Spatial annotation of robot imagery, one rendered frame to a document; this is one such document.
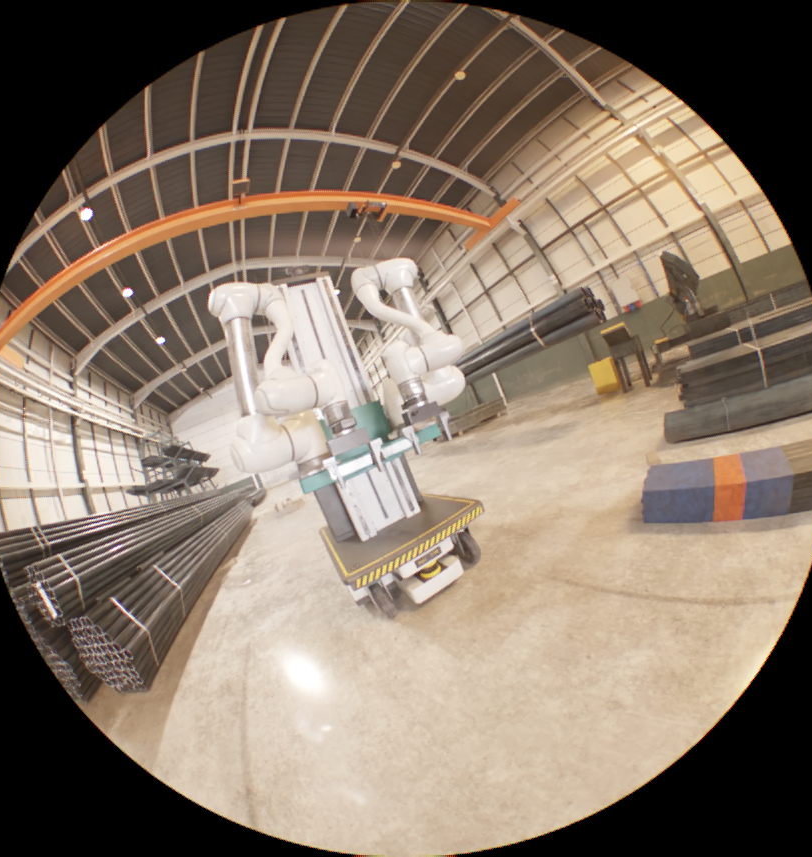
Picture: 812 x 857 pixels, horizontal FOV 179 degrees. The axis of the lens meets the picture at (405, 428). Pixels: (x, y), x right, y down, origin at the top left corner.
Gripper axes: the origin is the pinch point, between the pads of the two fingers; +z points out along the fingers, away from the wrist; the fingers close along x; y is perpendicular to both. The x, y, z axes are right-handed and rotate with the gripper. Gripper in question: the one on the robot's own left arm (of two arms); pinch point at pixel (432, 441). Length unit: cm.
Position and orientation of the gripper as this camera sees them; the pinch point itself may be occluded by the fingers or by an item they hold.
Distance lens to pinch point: 92.3
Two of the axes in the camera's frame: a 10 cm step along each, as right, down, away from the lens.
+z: 3.7, 9.3, 0.1
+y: 4.1, -1.5, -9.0
